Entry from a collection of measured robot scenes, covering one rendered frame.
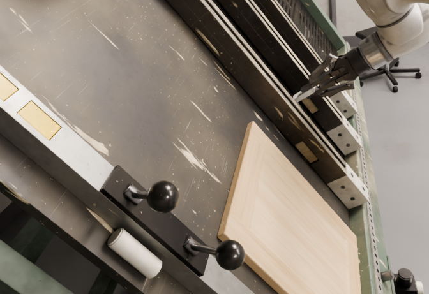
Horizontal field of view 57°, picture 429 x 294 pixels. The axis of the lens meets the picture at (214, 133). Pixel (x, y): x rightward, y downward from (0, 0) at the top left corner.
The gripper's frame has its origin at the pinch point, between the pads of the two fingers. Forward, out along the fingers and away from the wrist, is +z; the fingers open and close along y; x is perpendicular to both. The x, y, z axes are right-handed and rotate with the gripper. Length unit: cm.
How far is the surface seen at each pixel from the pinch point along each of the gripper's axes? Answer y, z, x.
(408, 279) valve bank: -53, 0, 30
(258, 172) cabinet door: 6.0, 6.2, 39.2
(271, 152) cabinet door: 2.9, 6.2, 28.2
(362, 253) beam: -37.4, 5.1, 30.5
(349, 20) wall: -94, 24, -323
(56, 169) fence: 41, 6, 74
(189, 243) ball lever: 20, 2, 72
